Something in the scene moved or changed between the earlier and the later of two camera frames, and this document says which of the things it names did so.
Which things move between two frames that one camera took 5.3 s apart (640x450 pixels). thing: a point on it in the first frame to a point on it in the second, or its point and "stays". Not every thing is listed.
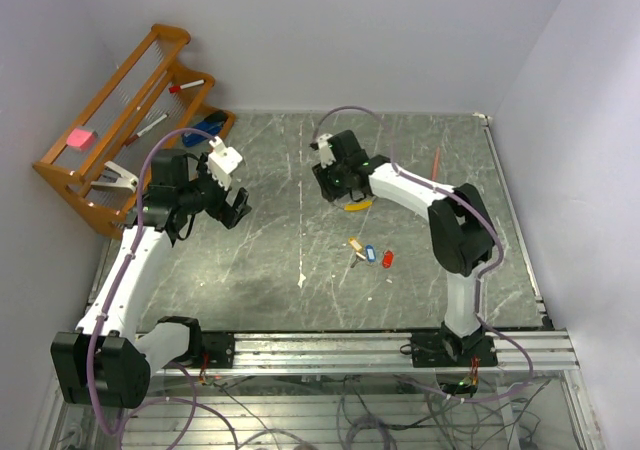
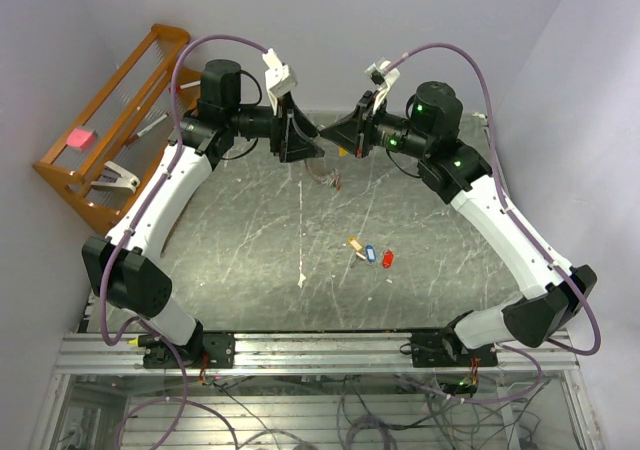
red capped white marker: x=176 y=89 stays
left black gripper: x=226 y=213 to x=285 y=140
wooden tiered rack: x=135 y=121 stays
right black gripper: x=328 y=191 to x=354 y=132
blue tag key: x=370 y=253 stays
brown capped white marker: x=143 y=130 stays
